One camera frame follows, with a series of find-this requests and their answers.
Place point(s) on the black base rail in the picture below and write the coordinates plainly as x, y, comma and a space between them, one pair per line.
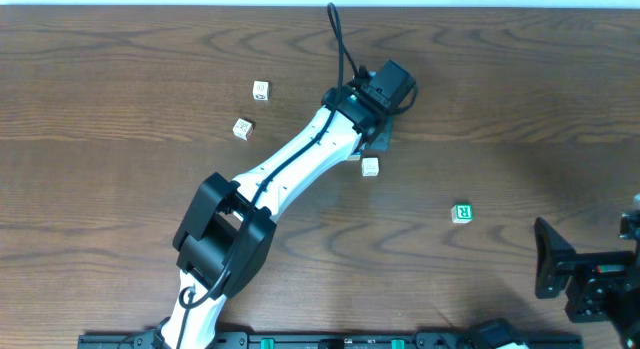
243, 340

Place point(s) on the white block red side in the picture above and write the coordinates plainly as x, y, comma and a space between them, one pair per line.
243, 129

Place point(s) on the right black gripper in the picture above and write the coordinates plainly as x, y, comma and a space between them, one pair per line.
576, 264

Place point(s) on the green letter R block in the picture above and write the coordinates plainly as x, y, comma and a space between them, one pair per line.
462, 213

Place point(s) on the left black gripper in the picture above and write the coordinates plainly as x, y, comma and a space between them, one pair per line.
382, 134

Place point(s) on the blue number 2 block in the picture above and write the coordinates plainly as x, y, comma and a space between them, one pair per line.
356, 156

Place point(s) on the plain white wooden block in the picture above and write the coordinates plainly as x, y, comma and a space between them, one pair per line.
370, 166

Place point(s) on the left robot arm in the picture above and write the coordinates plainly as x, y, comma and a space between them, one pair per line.
227, 231

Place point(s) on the white block soccer ball picture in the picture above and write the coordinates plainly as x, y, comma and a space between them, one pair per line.
261, 90

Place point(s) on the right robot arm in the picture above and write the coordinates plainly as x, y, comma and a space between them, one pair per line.
628, 332

